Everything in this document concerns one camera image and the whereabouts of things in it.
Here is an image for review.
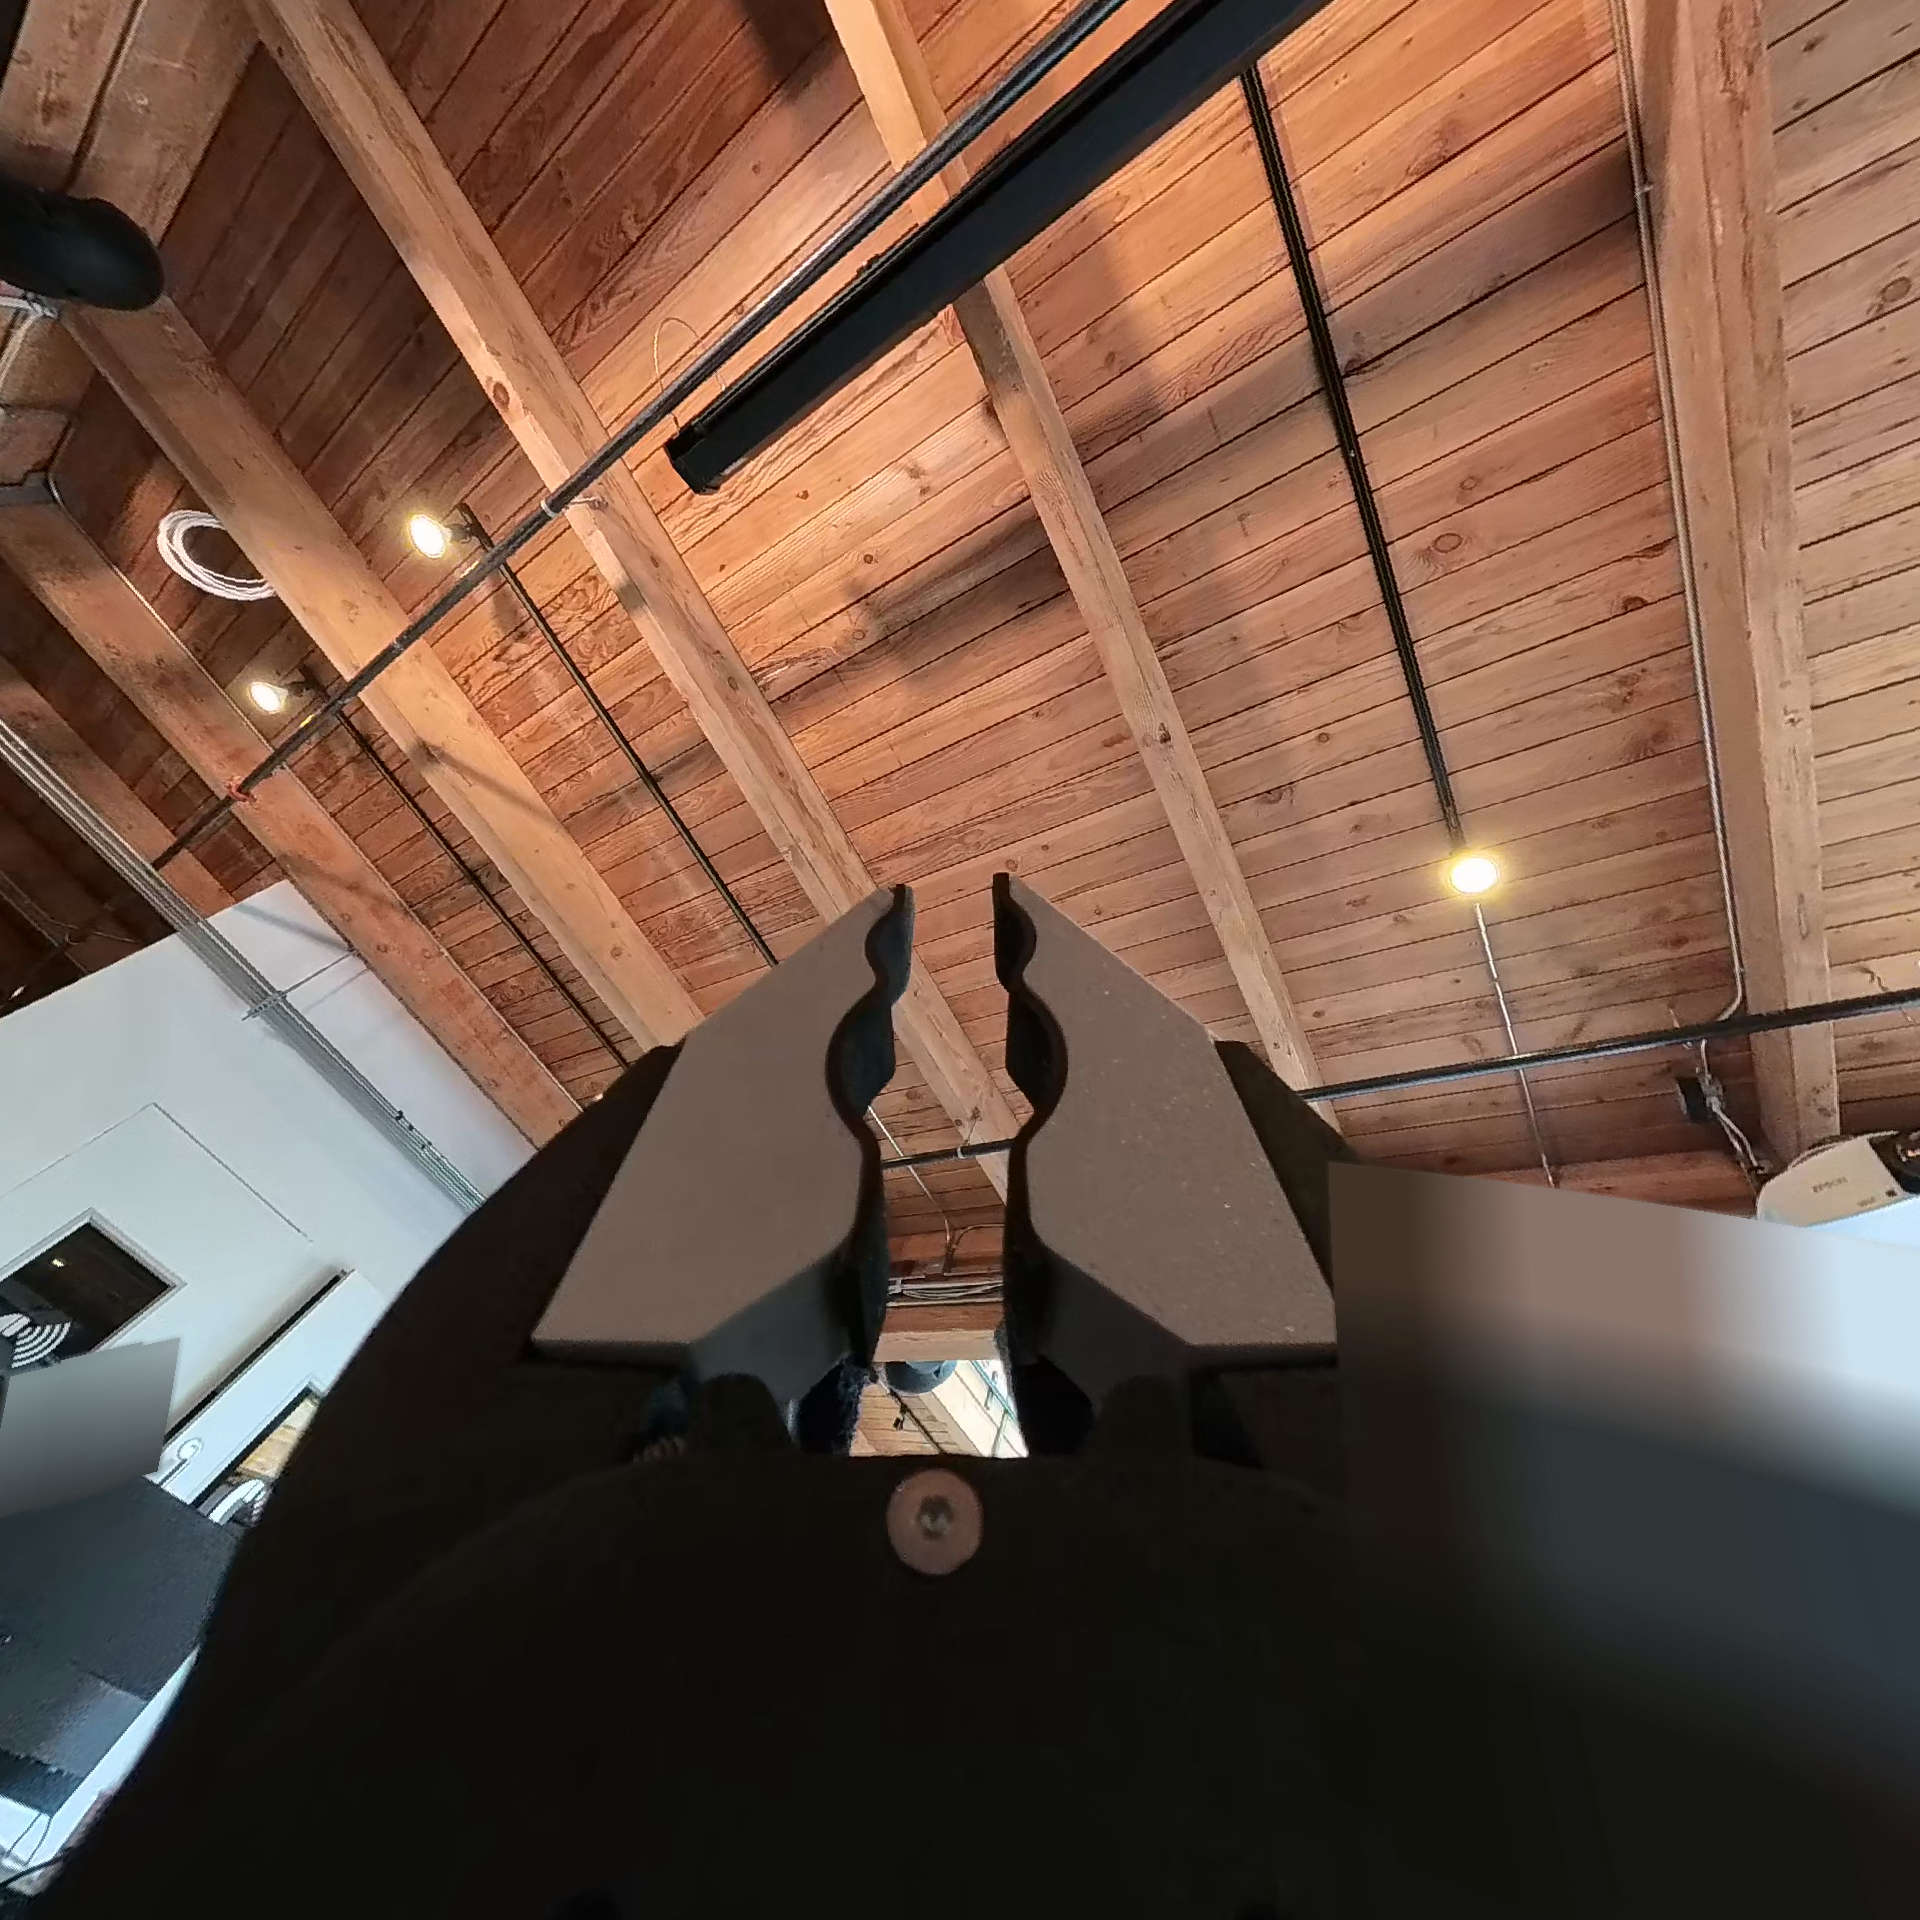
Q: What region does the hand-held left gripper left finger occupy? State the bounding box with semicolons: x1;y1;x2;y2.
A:
524;883;915;1455

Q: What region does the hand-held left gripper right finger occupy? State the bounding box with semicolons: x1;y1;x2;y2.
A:
990;871;1338;1451

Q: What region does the black round duct elbow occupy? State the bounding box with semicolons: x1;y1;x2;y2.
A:
0;179;167;316

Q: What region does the black horizontal pipe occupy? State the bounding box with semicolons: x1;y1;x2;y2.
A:
1304;991;1920;1111

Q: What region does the grey metal conduit bundle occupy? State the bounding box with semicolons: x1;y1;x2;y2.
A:
0;712;487;1205

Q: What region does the long black ceiling pipe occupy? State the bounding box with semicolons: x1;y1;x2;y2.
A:
141;0;1134;876

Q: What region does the white projector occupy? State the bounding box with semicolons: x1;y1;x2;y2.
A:
1759;1133;1920;1226

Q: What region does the black panel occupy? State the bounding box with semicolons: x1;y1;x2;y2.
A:
0;1476;235;1772

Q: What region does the long black lighting track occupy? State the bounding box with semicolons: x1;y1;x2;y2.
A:
1237;67;1465;844

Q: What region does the black hanging linear lamp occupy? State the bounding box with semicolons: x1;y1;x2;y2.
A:
663;0;1345;497

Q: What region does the dark wall window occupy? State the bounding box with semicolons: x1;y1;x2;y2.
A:
0;1217;186;1366

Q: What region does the white coiled cable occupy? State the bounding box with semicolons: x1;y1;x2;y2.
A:
156;507;278;604

